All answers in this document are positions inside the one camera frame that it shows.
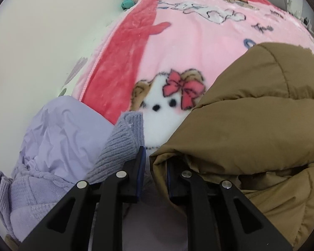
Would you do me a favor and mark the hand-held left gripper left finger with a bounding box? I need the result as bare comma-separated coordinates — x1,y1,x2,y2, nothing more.
18,146,146,251

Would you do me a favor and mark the grey lavender knit sweater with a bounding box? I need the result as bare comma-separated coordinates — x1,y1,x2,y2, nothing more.
0,111,144,243

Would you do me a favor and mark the brown puffer jacket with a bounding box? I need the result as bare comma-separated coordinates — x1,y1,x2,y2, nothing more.
149,42,314,251

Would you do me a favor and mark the pink printed blanket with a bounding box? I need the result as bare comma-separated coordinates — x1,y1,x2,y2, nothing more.
78,0,314,251

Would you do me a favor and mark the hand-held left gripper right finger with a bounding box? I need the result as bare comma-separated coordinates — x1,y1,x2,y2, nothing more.
167,159,293,251

